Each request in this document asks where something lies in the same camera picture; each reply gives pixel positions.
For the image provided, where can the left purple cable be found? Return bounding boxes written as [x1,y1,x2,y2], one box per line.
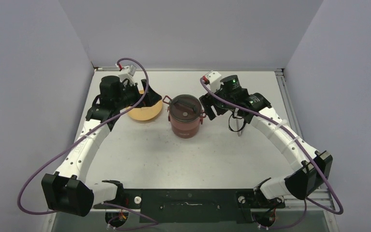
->
[17,58,159,231]

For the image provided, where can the metal tongs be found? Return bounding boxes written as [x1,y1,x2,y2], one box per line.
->
[237,124,246,137]

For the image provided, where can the red steel bowl tall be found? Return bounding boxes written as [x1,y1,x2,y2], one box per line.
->
[171,126,199,139]

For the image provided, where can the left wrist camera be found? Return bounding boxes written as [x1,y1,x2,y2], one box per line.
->
[115,63,137,85]

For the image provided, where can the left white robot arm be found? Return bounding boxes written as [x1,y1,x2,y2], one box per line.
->
[41,75,162,217]

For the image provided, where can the red steel bowl with handles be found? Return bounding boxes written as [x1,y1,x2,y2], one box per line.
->
[162,94,207,129]

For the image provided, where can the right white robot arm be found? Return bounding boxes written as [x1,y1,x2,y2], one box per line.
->
[199,72,333,207]

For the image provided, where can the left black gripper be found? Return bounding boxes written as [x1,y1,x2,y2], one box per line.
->
[114,80,161,110]

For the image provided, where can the aluminium frame rail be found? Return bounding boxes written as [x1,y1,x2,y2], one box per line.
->
[41,69,336,232]

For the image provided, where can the grey transparent lid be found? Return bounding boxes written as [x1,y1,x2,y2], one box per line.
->
[168,94,203,123]

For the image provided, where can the orange plastic plate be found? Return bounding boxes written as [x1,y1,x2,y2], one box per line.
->
[127,99,163,122]

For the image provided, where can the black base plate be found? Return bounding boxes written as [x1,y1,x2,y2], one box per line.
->
[93,188,285,224]

